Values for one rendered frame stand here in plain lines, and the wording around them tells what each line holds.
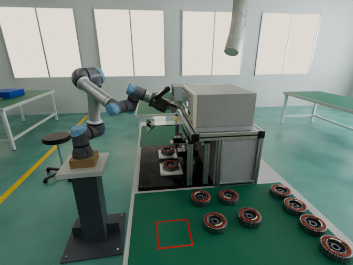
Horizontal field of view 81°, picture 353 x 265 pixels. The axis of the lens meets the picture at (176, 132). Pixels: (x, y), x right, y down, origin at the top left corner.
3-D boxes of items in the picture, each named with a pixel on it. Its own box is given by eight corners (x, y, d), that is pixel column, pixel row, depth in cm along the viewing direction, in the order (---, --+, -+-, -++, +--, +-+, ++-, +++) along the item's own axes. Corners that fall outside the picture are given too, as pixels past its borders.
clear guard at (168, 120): (147, 133, 147) (146, 125, 145) (147, 123, 170) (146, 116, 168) (191, 131, 151) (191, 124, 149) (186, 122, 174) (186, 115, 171)
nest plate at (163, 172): (161, 175, 139) (160, 174, 138) (159, 164, 153) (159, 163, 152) (182, 174, 140) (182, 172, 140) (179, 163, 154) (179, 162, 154)
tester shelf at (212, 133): (191, 142, 117) (191, 134, 115) (176, 111, 180) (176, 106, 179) (264, 138, 122) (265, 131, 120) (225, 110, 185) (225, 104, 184)
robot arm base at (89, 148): (69, 159, 152) (66, 147, 148) (77, 150, 166) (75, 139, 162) (89, 159, 152) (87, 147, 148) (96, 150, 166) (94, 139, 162)
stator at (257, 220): (232, 217, 106) (233, 211, 104) (247, 209, 111) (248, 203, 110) (250, 232, 97) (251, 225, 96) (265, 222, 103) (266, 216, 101)
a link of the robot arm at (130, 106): (116, 109, 132) (121, 95, 126) (128, 106, 141) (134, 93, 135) (124, 117, 130) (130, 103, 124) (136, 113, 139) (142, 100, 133)
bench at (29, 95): (-43, 154, 341) (-62, 110, 315) (22, 120, 518) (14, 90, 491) (16, 151, 352) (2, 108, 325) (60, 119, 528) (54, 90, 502)
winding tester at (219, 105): (192, 128, 126) (193, 94, 119) (182, 110, 166) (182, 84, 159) (252, 125, 130) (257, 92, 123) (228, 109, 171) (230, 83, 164)
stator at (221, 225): (198, 221, 103) (198, 215, 102) (216, 214, 108) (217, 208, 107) (211, 237, 94) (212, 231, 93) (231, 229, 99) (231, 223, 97)
